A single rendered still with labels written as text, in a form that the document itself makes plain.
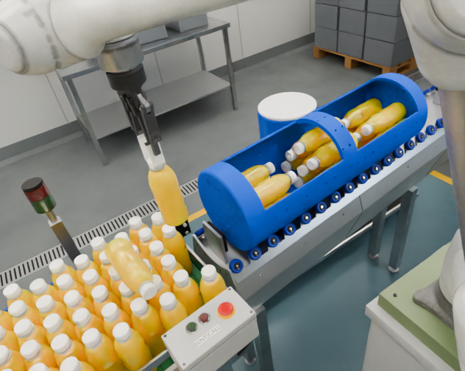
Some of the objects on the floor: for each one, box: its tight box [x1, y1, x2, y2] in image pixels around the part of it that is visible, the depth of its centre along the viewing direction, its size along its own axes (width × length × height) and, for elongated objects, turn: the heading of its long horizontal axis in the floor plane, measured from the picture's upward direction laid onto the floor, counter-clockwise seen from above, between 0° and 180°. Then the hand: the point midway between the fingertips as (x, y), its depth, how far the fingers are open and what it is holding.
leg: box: [244, 341, 256, 365], centre depth 168 cm, size 6×6×63 cm
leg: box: [368, 207, 387, 260], centre depth 208 cm, size 6×6×63 cm
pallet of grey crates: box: [313, 0, 418, 75], centre depth 427 cm, size 120×80×119 cm
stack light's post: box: [48, 216, 82, 268], centre depth 155 cm, size 4×4×110 cm
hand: (151, 150), depth 87 cm, fingers closed on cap, 4 cm apart
